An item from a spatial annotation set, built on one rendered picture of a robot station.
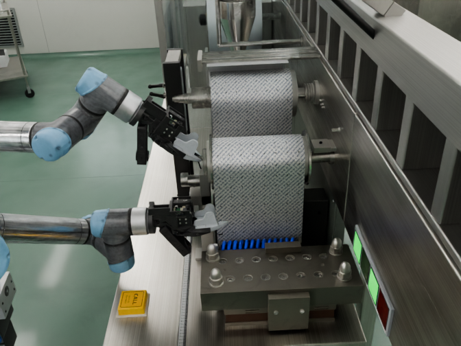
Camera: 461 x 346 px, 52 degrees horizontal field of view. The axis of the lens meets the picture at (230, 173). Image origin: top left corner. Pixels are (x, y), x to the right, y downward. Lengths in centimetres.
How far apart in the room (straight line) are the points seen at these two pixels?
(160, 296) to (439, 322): 84
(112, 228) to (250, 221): 37
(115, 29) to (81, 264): 447
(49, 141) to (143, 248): 56
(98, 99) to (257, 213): 50
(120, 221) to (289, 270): 46
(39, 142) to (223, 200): 47
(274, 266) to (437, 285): 60
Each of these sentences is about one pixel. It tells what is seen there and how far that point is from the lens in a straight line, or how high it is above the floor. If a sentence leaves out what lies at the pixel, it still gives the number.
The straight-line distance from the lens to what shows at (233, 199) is 125.
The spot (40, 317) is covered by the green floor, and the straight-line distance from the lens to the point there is 277.
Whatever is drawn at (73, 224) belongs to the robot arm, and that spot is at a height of 109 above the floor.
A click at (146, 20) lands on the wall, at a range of 683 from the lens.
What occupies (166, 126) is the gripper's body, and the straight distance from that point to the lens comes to 121.
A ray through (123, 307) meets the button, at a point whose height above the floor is 92.
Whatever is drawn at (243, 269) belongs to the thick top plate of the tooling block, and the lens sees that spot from 124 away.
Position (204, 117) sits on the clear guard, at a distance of 227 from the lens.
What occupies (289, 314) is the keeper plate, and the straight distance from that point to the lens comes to 123.
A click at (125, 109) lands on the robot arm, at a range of 120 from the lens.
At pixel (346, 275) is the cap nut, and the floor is 105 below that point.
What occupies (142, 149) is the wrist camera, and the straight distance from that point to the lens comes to 125.
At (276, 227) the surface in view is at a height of 107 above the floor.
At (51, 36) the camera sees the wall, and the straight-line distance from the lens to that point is 718.
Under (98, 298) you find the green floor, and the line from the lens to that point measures 275.
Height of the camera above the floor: 186
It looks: 30 degrees down
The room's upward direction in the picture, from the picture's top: 3 degrees counter-clockwise
